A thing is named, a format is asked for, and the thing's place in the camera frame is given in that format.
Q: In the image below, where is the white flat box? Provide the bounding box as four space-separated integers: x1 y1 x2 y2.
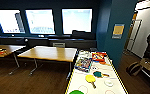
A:
77 50 93 59

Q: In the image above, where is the green bowl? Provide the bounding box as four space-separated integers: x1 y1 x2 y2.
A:
68 89 85 94

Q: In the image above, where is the yellow ping pong paddle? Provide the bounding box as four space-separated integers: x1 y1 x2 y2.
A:
84 74 98 90

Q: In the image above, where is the clear plastic bowl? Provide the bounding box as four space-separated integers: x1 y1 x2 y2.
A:
104 89 117 94
104 78 116 87

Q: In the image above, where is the dark sofa cushion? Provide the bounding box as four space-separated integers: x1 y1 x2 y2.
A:
71 29 93 40

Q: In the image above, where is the teal ping pong paddle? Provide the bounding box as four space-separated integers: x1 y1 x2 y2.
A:
92 70 110 79

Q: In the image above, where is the brown cardboard box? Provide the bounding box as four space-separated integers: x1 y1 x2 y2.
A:
139 57 150 72

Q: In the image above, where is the white paper sign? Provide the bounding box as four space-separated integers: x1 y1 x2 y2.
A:
52 42 66 48

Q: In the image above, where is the long wooden table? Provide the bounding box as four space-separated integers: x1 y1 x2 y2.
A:
17 45 78 80

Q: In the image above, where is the glass door with frame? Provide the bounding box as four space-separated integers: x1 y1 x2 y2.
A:
126 19 144 52

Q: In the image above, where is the yellow wall sign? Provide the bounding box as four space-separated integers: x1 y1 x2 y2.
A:
112 23 126 40

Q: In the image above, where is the yellow wooden gaming table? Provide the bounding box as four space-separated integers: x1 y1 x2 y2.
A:
64 49 129 94

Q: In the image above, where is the colourful game box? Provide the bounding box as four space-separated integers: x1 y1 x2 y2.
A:
74 57 94 73

